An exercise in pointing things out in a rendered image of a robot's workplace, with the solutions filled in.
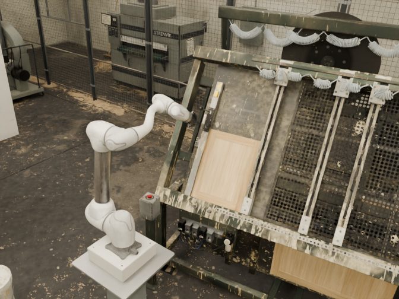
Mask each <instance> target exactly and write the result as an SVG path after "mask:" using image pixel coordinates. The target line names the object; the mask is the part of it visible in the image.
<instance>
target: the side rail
mask: <svg viewBox="0 0 399 299"><path fill-rule="evenodd" d="M204 68H205V63H204V62H202V61H201V60H197V59H195V60H194V64H193V67H192V71H191V74H190V77H189V81H188V85H187V87H186V91H185V94H184V97H183V100H182V104H181V105H182V106H183V107H185V108H186V109H187V110H188V111H189V112H191V111H192V108H193V105H194V102H195V98H196V95H197V92H198V88H199V86H200V85H199V83H200V79H201V77H202V74H203V72H204ZM187 125H188V124H187V123H186V122H182V121H178V120H177V121H176V125H175V128H174V131H173V134H172V138H171V140H170V144H169V148H168V150H167V154H166V158H165V161H164V164H163V168H162V171H161V174H160V178H159V182H158V184H157V185H158V186H161V187H169V186H170V182H171V179H172V176H173V172H174V169H175V165H176V162H177V159H178V158H177V156H178V152H179V150H180V149H181V146H182V142H183V138H184V136H185V132H186V128H187Z"/></svg>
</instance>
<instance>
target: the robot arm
mask: <svg viewBox="0 0 399 299"><path fill-rule="evenodd" d="M152 103H153V104H152V105H151V106H150V107H149V108H148V110H147V114H146V117H145V121H144V124H143V125H141V126H136V127H133V128H128V129H124V128H119V127H117V126H115V125H113V124H111V123H109V122H105V121H102V120H97V121H94V122H90V123H89V124H88V126H87V129H86V133H87V136H88V137H89V139H90V142H91V145H92V147H93V149H94V199H93V200H92V201H91V203H89V204H88V205H87V207H86V209H85V216H86V218H87V220H88V221H89V223H90V224H92V225H93V226H95V227H96V228H98V229H99V230H101V231H104V232H105V233H106V234H107V235H108V236H109V238H111V240H112V242H111V243H109V244H107V245H105V249H108V250H110V251H111V252H112V253H114V254H115V255H117V256H119V257H120V259H121V260H124V259H125V258H126V257H127V256H128V255H130V254H133V255H137V254H138V250H137V249H138V248H140V247H142V244H141V243H139V242H137V241H136V240H135V222H134V219H133V217H132V215H131V214H130V213H129V212H128V211H125V210H118V211H116V208H115V205H114V202H113V200H112V199H111V198H110V164H111V151H122V150H124V149H126V148H129V147H131V146H133V145H134V144H135V143H137V142H138V141H139V140H140V139H142V138H143V137H144V136H146V135H147V134H148V133H149V132H150V131H151V130H152V128H153V124H154V115H155V112H157V113H167V114H169V115H170V116H171V117H173V118H174V119H176V120H178V121H182V122H186V123H187V124H188V125H187V127H189V128H190V127H192V126H195V125H200V123H199V122H198V120H197V119H198V117H197V116H196V114H195V112H194V111H191V112H189V111H188V110H187V109H186V108H185V107H183V106H182V105H180V104H178V103H176V102H175V101H173V100H172V99H171V98H169V97H167V96H165V95H163V94H156V95H154V96H153V98H152ZM193 120H194V121H193ZM190 123H193V124H191V125H190Z"/></svg>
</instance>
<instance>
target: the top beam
mask: <svg viewBox="0 0 399 299"><path fill-rule="evenodd" d="M193 57H194V58H195V59H200V60H202V61H203V62H208V63H214V64H219V65H225V66H231V67H235V68H242V69H248V70H252V71H258V72H260V70H263V69H267V70H273V71H274V72H277V70H278V65H272V64H268V63H261V62H255V61H251V59H252V58H257V59H265V60H269V61H276V62H280V60H285V59H278V58H271V57H266V56H260V55H253V54H248V53H241V52H234V51H230V50H223V49H216V48H212V47H204V46H197V45H196V47H195V50H194V54H193ZM285 61H290V60H285ZM292 62H293V64H294V65H300V66H307V67H311V68H318V69H325V70H330V71H337V72H340V70H341V69H340V68H333V67H329V66H322V65H315V64H311V63H303V62H296V61H292ZM256 65H257V66H258V68H259V69H260V70H259V69H258V68H257V67H256ZM342 70H346V71H352V70H348V69H342ZM291 72H295V73H300V74H301V76H304V75H306V74H308V75H307V76H304V77H302V79H304V80H308V81H314V80H313V79H312V78H311V76H310V74H311V75H312V77H313V78H314V79H317V78H318V79H319V78H320V79H323V80H329V81H330V82H333V81H335V80H336V79H338V75H332V74H325V73H321V72H314V71H307V70H304V69H297V68H292V70H291ZM354 72H355V75H361V76H366V77H372V78H375V77H376V75H377V74H370V73H365V72H359V71H354ZM379 76H383V77H389V76H384V75H379ZM390 78H391V80H392V81H398V82H399V78H396V77H390ZM352 83H355V84H357V83H358V84H359V86H360V87H362V86H364V85H368V84H369V85H368V86H365V87H363V88H361V90H365V91H372V88H371V86H373V83H374V81H367V80H363V79H356V78H354V79H353V82H352ZM370 85H371V86H370ZM388 90H390V91H391V92H392V93H393V94H394V93H396V92H397V91H399V86H398V85H392V84H390V85H389V89H388Z"/></svg>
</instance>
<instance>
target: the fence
mask: <svg viewBox="0 0 399 299"><path fill-rule="evenodd" d="M218 83H221V87H220V89H217V85H218ZM217 85H216V89H215V91H218V92H219V94H218V97H217V98H216V97H213V99H212V101H211V105H210V107H212V108H215V111H214V114H213V118H212V121H211V127H212V125H213V121H214V118H215V115H216V111H217V108H218V105H219V101H220V97H221V94H222V91H223V87H224V83H223V82H217ZM215 91H214V92H215ZM211 127H210V128H209V131H208V132H204V131H203V132H202V135H201V139H200V142H199V146H198V149H197V153H196V156H195V159H194V163H193V166H192V169H191V173H190V175H189V179H188V183H187V185H186V189H185V193H184V194H185V195H188V196H191V193H192V190H193V186H194V183H195V179H196V176H197V173H198V169H199V166H200V162H201V159H202V155H203V153H204V149H205V145H206V143H207V139H208V135H209V133H210V129H211Z"/></svg>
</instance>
